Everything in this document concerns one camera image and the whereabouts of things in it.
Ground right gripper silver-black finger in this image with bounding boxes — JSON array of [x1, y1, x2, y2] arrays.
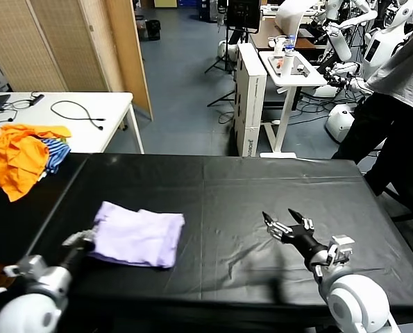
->
[[262, 211, 294, 244], [287, 207, 314, 232]]

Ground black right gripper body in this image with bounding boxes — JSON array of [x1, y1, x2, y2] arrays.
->
[[280, 223, 329, 268]]

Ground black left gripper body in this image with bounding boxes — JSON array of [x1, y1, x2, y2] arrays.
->
[[60, 239, 95, 272]]

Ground lavender printed t-shirt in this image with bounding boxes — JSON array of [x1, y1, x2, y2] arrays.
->
[[87, 200, 187, 269]]

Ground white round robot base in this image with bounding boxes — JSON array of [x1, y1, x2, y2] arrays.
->
[[217, 40, 240, 58]]

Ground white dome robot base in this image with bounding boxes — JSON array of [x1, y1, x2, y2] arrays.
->
[[324, 103, 356, 144]]

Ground black side table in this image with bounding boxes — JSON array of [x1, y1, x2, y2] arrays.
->
[[0, 152, 91, 266]]

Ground black plastic table cover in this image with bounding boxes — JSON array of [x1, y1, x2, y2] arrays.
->
[[18, 152, 413, 333]]

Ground blue striped garment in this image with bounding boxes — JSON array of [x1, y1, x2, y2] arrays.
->
[[40, 137, 72, 174]]

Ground orange garment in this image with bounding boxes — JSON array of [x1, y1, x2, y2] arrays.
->
[[0, 123, 73, 203]]

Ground white table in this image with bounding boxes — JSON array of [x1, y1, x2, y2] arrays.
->
[[0, 91, 146, 155]]

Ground tall white cardboard box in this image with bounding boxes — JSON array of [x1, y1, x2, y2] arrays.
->
[[234, 42, 268, 158]]

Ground small white standing desk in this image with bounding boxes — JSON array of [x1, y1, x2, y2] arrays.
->
[[258, 51, 328, 160]]

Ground white cylinder bottle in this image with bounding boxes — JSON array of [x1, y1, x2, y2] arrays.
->
[[280, 50, 294, 80]]

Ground grey tray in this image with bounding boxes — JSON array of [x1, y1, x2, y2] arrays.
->
[[267, 54, 313, 78]]

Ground bystander in grey shirt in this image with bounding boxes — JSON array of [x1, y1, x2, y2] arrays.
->
[[331, 0, 413, 246]]

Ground black tripod stand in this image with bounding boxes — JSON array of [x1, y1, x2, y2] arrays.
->
[[204, 27, 238, 108]]

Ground clear water bottle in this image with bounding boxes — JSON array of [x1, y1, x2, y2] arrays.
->
[[283, 34, 296, 56]]

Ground white humanoid robot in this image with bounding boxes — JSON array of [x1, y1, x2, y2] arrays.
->
[[320, 0, 413, 100]]

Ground brown wooden desk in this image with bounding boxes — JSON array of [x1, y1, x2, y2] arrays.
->
[[248, 17, 328, 53]]

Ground wooden folding screen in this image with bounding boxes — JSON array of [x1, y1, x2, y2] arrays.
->
[[0, 0, 155, 121]]

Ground white curved cover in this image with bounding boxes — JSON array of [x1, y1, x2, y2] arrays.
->
[[274, 0, 320, 40]]

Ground black monitor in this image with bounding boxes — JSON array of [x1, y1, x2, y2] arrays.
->
[[225, 0, 262, 35]]

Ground black waste bin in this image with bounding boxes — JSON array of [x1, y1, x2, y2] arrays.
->
[[146, 20, 162, 42]]

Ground right wrist grey camera box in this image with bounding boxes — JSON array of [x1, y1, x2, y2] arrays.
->
[[326, 234, 356, 266]]

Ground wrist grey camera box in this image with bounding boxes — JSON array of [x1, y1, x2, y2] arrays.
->
[[326, 234, 356, 266], [2, 254, 47, 279]]

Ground left wrist grey camera box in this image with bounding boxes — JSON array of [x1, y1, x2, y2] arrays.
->
[[2, 254, 47, 279]]

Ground thick black cable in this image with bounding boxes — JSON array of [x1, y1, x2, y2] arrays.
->
[[50, 100, 106, 132]]

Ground black floor cables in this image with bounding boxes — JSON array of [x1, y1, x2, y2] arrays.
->
[[217, 90, 362, 126]]

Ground thin black cable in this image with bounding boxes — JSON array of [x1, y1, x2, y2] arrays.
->
[[0, 99, 36, 123]]

